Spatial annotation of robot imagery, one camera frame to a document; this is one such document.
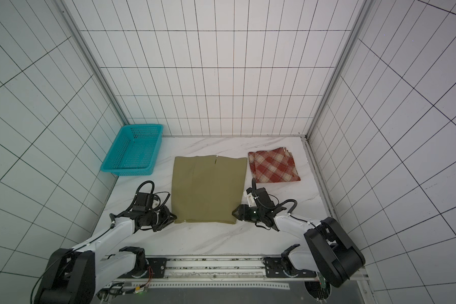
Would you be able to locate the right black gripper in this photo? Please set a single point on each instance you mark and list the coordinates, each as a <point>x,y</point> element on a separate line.
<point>246,212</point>

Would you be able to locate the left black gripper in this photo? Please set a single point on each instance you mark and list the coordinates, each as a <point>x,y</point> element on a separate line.
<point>166,219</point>

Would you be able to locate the red plaid skirt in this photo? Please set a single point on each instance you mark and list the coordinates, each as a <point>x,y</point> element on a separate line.
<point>274,166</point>

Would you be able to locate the olive green skirt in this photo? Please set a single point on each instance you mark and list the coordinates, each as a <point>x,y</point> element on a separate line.
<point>207,188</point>

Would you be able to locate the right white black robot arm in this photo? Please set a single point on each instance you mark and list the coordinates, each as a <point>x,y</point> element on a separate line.
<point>324,251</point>

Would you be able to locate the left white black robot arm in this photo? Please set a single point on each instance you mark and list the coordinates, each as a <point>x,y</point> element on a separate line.
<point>77,274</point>

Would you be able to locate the teal plastic basket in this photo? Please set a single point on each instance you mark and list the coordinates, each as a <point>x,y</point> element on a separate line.
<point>134,151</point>

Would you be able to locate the left electronics wiring board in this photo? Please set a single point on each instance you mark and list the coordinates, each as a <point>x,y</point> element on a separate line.
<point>119,289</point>

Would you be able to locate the electronics wiring board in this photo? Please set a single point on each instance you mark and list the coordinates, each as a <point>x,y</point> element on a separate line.
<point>317,290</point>
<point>119,289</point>

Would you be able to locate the right electronics wiring board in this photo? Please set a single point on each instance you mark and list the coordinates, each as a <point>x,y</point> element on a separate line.
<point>317,290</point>

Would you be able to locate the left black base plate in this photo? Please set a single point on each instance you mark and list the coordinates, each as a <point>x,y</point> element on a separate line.
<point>153,268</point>

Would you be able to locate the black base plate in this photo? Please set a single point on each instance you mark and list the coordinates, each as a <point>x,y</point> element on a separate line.
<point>277,267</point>
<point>153,268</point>

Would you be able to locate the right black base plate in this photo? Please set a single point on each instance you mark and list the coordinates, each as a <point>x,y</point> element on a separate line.
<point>277,267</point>

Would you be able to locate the aluminium mounting rail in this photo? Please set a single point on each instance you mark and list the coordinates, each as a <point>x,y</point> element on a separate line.
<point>219,269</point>

